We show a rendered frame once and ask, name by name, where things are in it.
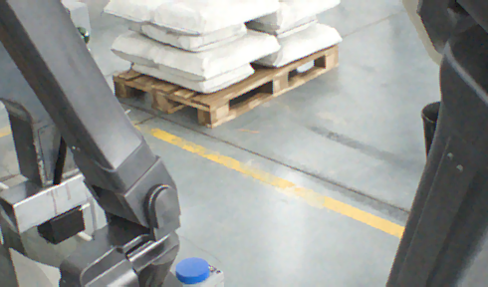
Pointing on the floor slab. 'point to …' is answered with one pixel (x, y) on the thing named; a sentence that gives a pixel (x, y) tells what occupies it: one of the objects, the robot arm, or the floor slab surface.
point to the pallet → (273, 80)
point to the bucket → (429, 123)
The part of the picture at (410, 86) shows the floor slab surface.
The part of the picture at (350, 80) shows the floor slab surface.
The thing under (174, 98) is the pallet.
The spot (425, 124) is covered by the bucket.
